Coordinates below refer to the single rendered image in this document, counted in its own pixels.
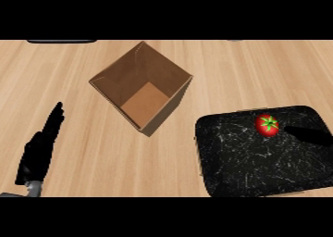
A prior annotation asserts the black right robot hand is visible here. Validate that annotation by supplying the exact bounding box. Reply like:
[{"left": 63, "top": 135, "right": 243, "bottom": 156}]
[{"left": 283, "top": 125, "right": 333, "bottom": 192}]

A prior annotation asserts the black marble tray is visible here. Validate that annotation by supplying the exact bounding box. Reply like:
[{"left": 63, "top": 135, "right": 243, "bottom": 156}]
[{"left": 194, "top": 105, "right": 333, "bottom": 198}]

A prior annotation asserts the brown cardboard box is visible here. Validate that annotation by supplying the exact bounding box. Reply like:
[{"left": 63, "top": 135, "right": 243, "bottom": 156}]
[{"left": 87, "top": 40, "right": 194, "bottom": 138}]

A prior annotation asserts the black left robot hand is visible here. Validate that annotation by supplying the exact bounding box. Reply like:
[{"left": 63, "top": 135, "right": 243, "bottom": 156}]
[{"left": 13, "top": 101, "right": 66, "bottom": 186}]

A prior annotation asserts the dark grey flat appliance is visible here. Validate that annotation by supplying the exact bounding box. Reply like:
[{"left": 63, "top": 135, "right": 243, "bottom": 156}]
[{"left": 26, "top": 39, "right": 98, "bottom": 44}]

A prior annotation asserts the red tomato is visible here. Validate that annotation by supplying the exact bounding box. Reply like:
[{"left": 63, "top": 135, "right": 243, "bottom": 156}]
[{"left": 255, "top": 114, "right": 281, "bottom": 138}]

